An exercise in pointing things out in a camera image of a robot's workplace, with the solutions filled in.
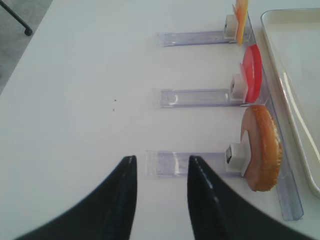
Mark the upright red tomato slice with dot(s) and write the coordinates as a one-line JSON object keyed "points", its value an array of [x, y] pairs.
{"points": [[252, 66]]}

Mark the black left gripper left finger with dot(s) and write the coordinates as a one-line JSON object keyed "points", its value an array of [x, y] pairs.
{"points": [[107, 213]]}

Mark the upright bread bun left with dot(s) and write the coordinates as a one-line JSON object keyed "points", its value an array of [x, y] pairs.
{"points": [[266, 148]]}

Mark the clear holder under tomato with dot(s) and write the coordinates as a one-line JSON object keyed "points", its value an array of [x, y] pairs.
{"points": [[189, 98]]}

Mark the clear holder under bread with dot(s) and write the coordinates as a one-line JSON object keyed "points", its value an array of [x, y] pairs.
{"points": [[231, 163]]}

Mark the cream rectangular tray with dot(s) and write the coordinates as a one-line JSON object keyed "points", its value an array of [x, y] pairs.
{"points": [[293, 41]]}

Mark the black table leg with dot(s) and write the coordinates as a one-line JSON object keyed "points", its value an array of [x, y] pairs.
{"points": [[27, 29]]}

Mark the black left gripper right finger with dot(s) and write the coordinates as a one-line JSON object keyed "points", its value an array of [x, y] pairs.
{"points": [[217, 212]]}

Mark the clear holder under cheese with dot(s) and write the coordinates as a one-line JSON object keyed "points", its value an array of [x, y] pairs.
{"points": [[225, 36]]}

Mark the upright cheese slice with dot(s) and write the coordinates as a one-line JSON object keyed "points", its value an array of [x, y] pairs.
{"points": [[240, 9]]}

